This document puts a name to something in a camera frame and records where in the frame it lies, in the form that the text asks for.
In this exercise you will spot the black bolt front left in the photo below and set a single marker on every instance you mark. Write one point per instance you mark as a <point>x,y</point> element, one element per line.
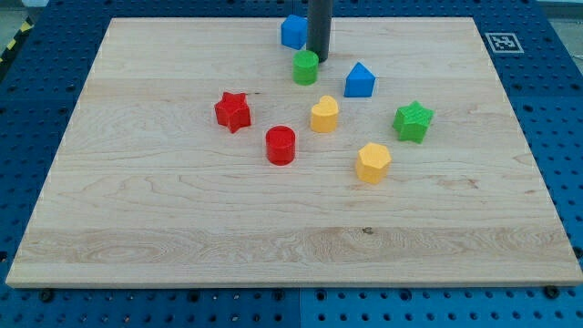
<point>46,295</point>

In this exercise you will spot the blue triangular prism block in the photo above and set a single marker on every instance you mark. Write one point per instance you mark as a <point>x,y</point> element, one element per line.
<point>360,82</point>

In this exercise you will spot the light wooden board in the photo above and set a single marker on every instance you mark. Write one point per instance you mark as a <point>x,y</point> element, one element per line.
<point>147,190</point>

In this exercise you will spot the yellow heart block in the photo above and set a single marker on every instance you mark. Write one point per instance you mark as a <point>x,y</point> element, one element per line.
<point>324,115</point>

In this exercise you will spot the green star block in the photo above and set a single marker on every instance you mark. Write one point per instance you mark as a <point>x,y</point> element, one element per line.
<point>412,122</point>

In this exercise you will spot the red star block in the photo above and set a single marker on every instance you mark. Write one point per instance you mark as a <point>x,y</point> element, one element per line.
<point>233,112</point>

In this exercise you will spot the red cylinder block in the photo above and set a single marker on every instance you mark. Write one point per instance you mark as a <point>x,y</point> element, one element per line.
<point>280,145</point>

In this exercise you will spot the black bolt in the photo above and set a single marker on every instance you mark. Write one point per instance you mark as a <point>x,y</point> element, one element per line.
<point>46,295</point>
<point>551,292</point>

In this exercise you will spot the blue cube block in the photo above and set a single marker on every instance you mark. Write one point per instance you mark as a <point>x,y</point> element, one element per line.
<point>294,31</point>

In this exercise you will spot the green cylinder block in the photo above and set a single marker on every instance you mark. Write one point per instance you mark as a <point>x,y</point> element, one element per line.
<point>305,67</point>

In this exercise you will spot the black bolt front right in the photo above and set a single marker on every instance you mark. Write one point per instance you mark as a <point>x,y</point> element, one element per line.
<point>551,292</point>

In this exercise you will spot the white fiducial marker tag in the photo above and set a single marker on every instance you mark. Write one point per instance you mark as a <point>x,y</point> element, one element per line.
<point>504,43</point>

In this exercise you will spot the yellow hexagon block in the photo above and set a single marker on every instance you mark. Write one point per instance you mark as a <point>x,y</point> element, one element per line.
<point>373,162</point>

